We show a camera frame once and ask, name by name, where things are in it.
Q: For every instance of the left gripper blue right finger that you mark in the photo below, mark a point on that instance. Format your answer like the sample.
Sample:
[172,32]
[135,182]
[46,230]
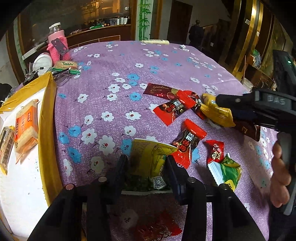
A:
[177,177]

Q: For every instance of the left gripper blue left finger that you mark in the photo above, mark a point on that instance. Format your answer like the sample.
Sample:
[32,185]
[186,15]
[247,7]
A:
[117,179]

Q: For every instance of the yellow green pea snack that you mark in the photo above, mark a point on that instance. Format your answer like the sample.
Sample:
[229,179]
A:
[146,168]

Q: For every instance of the green pea snack packet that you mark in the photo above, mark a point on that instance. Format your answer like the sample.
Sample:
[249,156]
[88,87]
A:
[226,172]

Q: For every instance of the yellow sandwich cracker pack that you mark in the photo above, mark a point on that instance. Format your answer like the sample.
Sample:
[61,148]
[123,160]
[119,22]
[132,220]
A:
[221,116]

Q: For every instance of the orange soda cracker pack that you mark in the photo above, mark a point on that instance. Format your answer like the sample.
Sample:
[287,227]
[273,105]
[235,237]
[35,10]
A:
[26,129]

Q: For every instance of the brown label cracker pack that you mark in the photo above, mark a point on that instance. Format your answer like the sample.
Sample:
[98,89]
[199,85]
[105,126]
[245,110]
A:
[7,141]

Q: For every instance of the dark red date snack pack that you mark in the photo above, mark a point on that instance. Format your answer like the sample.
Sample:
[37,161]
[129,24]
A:
[251,130]

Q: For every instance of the small red candy packet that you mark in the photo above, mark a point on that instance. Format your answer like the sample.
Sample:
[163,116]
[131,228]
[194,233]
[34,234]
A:
[216,151]

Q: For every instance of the person right hand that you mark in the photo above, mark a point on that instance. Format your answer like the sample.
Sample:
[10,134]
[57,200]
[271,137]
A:
[281,178]

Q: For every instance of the red black candy lower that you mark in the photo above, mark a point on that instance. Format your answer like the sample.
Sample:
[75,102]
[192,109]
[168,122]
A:
[186,141]

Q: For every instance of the purple floral tablecloth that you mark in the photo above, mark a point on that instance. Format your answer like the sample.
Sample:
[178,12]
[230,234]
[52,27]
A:
[99,113]

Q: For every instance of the red black candy packet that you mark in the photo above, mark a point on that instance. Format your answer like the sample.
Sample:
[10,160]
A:
[171,110]

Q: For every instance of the dark maroon chocolate packet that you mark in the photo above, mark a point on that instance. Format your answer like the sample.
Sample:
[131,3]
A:
[161,91]

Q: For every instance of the green biscuit packet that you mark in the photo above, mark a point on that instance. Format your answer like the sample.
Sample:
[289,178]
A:
[71,66]

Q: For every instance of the white round container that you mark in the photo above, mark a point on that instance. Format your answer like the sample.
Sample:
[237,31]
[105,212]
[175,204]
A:
[42,64]

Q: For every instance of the cream tube on table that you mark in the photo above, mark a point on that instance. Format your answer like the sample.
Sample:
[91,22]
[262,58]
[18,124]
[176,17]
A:
[155,41]

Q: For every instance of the pink sleeved glass bottle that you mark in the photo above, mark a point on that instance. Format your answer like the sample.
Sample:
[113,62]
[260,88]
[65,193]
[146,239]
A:
[57,43]

